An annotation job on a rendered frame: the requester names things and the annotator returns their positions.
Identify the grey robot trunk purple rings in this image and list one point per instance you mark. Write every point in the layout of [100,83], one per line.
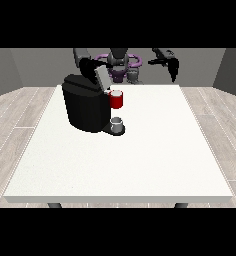
[118,61]

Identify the dark table leg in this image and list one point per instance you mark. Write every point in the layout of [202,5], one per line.
[54,205]
[181,205]

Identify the small grey cup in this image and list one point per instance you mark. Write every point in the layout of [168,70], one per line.
[117,124]

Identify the small grey coffee pod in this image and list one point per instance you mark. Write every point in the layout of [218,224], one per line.
[132,76]

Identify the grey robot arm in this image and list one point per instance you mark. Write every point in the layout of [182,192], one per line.
[81,54]
[162,52]

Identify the black coffee machine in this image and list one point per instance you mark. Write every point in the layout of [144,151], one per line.
[85,106]

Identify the pale grey machine lid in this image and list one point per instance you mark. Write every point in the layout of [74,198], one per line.
[103,78]

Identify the red pod holder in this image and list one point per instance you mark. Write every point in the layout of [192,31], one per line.
[116,100]

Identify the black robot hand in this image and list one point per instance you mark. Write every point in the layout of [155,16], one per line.
[87,68]
[173,66]

